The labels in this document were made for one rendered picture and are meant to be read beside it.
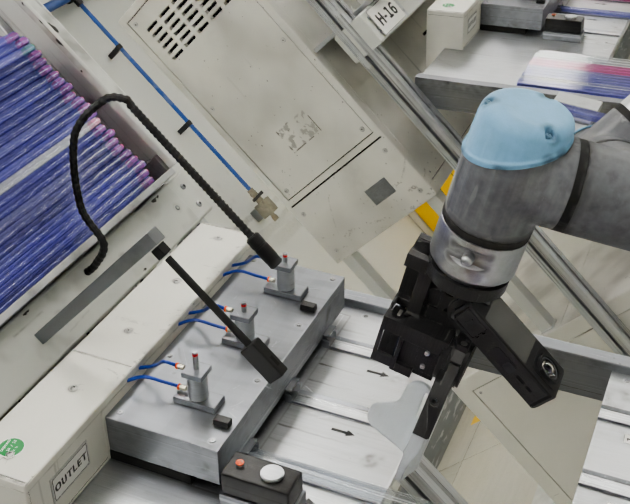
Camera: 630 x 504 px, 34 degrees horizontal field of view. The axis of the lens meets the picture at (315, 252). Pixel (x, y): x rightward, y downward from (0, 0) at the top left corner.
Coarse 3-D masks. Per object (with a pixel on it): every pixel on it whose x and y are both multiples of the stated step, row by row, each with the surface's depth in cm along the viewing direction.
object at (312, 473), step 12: (264, 456) 109; (276, 456) 109; (300, 468) 108; (312, 468) 108; (312, 480) 107; (324, 480) 106; (336, 480) 106; (348, 480) 106; (360, 480) 106; (348, 492) 106; (360, 492) 105; (372, 492) 105; (384, 492) 105; (396, 492) 105
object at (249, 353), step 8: (256, 344) 101; (264, 344) 101; (248, 352) 101; (256, 352) 101; (264, 352) 101; (272, 352) 102; (248, 360) 102; (256, 360) 101; (264, 360) 101; (272, 360) 101; (256, 368) 102; (264, 368) 101; (272, 368) 101; (280, 368) 101; (264, 376) 102; (272, 376) 102; (280, 376) 101
